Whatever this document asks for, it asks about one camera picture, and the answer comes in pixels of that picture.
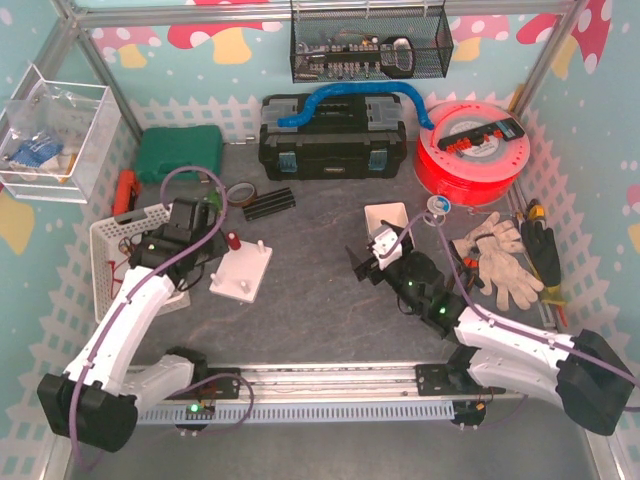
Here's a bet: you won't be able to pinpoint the white peg base plate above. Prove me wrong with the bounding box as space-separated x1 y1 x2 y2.
209 240 273 303

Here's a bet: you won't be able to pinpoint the brown tape roll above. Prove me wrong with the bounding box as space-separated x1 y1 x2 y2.
226 182 257 207

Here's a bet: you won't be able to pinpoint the black aluminium extrusion profile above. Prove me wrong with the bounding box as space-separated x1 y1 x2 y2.
242 187 296 221

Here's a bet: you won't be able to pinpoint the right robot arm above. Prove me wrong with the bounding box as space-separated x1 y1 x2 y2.
348 250 634 436

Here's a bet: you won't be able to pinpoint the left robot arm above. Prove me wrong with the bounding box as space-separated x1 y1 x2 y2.
37 199 228 452

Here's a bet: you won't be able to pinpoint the white spring box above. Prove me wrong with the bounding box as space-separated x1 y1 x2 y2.
364 202 409 244

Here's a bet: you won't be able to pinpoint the green small motor part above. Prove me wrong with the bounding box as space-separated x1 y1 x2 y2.
206 189 223 211

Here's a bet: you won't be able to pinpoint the white perforated basket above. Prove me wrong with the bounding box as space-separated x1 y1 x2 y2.
90 204 169 323

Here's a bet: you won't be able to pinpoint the green plastic case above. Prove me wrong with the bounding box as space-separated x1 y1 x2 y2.
133 125 224 184

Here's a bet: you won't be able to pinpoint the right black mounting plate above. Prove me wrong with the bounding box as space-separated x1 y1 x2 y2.
414 363 506 396

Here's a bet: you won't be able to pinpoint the black mounting plate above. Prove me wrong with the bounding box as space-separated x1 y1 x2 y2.
414 363 506 396
196 368 241 401

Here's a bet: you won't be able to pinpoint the white work glove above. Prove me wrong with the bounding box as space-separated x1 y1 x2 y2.
450 211 544 312

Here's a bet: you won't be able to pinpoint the black toolbox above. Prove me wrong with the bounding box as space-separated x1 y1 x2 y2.
258 94 407 181

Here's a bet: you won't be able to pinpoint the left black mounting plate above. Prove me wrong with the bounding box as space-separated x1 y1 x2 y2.
196 368 241 401

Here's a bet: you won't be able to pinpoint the red filament spool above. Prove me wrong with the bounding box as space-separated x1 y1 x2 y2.
413 100 531 206

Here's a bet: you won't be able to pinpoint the black work glove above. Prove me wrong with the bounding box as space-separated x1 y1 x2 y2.
521 220 561 287

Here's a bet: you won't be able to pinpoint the black red terminal strip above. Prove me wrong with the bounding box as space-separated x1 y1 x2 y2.
437 118 525 153

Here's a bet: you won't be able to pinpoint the blue white cloth glove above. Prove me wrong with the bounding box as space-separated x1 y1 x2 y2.
9 132 64 171

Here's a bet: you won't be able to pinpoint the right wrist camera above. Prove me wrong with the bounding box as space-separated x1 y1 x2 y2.
368 223 403 271

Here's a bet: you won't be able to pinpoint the solder wire spool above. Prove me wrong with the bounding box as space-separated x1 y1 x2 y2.
423 195 452 226

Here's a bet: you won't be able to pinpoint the red handled pliers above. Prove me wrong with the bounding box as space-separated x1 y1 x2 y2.
457 257 485 293

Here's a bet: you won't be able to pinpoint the orange handled tool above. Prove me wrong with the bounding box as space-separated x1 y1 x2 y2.
112 169 141 216

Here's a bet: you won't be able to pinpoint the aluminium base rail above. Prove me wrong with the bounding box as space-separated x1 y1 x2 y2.
62 355 599 401

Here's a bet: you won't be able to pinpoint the blue corrugated hose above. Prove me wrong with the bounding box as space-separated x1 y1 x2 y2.
277 82 435 131

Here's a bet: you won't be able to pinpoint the grey slotted cable duct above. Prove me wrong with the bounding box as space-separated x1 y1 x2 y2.
138 400 455 426

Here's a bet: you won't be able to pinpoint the clear acrylic wall box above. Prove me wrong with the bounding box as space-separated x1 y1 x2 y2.
1 65 121 204

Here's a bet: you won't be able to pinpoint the black wire mesh basket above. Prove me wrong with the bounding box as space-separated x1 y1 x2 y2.
290 6 454 83

